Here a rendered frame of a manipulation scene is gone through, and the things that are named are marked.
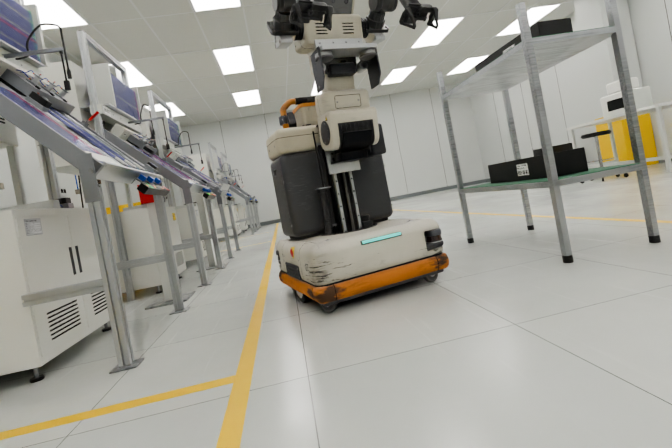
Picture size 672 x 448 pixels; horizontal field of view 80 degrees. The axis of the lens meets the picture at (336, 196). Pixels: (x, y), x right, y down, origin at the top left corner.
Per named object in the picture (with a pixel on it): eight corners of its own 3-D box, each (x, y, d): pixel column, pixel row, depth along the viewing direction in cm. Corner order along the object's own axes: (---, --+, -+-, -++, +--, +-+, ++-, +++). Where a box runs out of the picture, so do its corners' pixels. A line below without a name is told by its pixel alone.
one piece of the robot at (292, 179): (286, 260, 209) (256, 103, 208) (377, 238, 229) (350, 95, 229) (304, 266, 178) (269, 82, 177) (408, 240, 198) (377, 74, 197)
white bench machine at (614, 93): (623, 115, 568) (617, 83, 568) (654, 107, 526) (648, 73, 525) (602, 119, 560) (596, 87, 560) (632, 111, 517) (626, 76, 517)
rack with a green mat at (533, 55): (531, 228, 262) (500, 63, 261) (663, 241, 171) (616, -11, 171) (466, 243, 255) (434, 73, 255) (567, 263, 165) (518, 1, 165)
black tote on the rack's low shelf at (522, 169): (490, 183, 240) (487, 165, 240) (517, 178, 243) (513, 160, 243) (555, 177, 184) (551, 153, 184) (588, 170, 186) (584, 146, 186)
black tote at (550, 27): (478, 83, 239) (474, 65, 239) (504, 80, 241) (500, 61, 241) (542, 45, 182) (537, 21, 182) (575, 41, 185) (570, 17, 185)
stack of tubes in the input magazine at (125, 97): (141, 122, 347) (135, 91, 346) (116, 107, 296) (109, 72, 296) (125, 124, 345) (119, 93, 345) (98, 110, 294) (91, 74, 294)
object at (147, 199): (195, 292, 262) (173, 175, 261) (186, 301, 238) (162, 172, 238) (157, 300, 258) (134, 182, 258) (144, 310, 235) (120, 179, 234)
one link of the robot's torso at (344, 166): (325, 175, 189) (315, 124, 189) (377, 167, 199) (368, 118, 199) (347, 168, 164) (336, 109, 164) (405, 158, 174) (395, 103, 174)
